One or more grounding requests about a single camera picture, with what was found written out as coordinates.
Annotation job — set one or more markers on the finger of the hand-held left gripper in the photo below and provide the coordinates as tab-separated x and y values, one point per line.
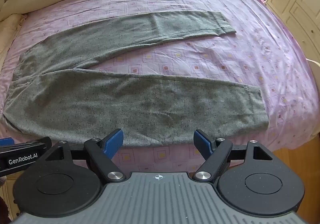
7	142

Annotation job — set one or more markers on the grey pants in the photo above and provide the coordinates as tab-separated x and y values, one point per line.
125	109

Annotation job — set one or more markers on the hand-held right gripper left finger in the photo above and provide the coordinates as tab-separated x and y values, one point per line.
114	142

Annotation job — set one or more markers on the cream pillow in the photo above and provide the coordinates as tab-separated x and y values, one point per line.
8	31

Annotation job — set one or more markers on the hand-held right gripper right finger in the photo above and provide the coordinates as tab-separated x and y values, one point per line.
200	142

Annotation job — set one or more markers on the cream wardrobe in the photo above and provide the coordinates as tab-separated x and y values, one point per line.
297	1

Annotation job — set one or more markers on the pink patterned bed sheet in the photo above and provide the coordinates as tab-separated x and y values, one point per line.
200	64

